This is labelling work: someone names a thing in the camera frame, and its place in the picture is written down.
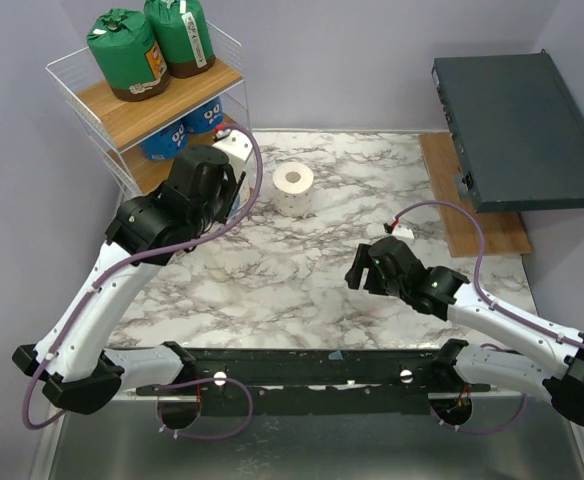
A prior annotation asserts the blue roll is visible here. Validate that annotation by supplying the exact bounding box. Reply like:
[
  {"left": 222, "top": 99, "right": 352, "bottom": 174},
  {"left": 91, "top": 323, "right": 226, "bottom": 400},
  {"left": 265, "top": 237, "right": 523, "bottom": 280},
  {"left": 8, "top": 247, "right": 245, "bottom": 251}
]
[
  {"left": 183, "top": 97, "right": 224, "bottom": 134},
  {"left": 140, "top": 120, "right": 188, "bottom": 161},
  {"left": 227, "top": 178, "right": 253, "bottom": 221}
]

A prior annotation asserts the white wire wooden shelf unit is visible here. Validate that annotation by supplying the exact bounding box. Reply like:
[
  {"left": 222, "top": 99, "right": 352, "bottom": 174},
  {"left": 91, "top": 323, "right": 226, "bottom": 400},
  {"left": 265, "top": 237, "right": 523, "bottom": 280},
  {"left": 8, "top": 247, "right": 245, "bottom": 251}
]
[{"left": 46, "top": 24, "right": 252, "bottom": 199}]

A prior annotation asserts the white patterned roll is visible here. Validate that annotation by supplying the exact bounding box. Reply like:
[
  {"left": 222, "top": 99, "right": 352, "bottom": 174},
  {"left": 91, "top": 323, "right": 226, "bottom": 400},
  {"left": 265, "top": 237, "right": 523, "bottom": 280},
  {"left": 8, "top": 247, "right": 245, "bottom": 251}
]
[{"left": 272, "top": 162, "right": 314, "bottom": 218}]

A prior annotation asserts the green roll white label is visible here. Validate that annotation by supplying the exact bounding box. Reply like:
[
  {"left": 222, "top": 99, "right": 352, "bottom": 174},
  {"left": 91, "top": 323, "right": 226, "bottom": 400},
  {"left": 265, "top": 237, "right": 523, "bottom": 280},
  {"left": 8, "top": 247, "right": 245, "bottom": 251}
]
[{"left": 144, "top": 0, "right": 216, "bottom": 79}]

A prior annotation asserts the green roll orange label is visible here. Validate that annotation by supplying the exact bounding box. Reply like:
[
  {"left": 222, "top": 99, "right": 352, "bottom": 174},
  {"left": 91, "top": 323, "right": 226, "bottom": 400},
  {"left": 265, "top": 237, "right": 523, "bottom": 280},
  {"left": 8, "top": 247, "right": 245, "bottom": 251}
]
[{"left": 86, "top": 8, "right": 171, "bottom": 102}]

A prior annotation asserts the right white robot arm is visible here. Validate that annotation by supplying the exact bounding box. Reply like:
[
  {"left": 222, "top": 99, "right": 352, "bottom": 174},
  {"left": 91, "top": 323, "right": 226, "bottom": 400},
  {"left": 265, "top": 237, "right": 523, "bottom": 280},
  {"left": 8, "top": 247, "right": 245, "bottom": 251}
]
[{"left": 345, "top": 237, "right": 584, "bottom": 427}]

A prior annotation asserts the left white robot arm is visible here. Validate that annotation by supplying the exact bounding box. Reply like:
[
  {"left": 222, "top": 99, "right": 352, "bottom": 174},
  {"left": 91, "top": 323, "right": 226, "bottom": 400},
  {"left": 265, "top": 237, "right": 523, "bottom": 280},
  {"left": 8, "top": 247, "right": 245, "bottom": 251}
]
[{"left": 12, "top": 142, "right": 252, "bottom": 415}]

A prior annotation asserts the dark teal metal box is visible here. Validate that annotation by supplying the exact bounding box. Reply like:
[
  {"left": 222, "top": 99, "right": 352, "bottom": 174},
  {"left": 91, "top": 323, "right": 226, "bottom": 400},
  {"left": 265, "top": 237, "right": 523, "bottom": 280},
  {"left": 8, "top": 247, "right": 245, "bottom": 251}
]
[{"left": 431, "top": 51, "right": 584, "bottom": 213}]

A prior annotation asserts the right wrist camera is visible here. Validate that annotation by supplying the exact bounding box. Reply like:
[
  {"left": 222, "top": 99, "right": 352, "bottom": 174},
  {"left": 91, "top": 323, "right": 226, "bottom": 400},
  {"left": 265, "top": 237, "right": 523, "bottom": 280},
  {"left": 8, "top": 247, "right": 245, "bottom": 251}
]
[{"left": 383, "top": 219, "right": 415, "bottom": 241}]

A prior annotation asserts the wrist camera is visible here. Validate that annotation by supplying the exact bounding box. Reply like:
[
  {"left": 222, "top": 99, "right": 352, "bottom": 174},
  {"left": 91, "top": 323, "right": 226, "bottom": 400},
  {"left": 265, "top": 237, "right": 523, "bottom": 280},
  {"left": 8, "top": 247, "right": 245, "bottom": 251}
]
[
  {"left": 383, "top": 219, "right": 415, "bottom": 241},
  {"left": 212, "top": 128, "right": 253, "bottom": 170}
]

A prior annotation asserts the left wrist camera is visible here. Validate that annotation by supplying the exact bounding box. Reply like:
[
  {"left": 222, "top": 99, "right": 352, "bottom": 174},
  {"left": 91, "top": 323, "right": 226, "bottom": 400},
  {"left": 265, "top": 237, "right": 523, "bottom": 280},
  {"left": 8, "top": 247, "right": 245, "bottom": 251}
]
[{"left": 212, "top": 128, "right": 253, "bottom": 170}]

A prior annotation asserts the black mounting rail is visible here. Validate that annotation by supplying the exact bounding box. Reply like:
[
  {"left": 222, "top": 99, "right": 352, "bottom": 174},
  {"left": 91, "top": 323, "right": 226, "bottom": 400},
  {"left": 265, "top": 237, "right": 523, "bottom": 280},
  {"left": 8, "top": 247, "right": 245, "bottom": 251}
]
[{"left": 137, "top": 348, "right": 464, "bottom": 428}]

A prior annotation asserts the aluminium extrusion rail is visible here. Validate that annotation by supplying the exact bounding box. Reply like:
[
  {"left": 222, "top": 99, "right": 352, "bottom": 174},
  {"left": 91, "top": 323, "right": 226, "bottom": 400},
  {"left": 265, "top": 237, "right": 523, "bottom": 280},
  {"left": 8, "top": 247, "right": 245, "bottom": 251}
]
[{"left": 26, "top": 189, "right": 138, "bottom": 480}]

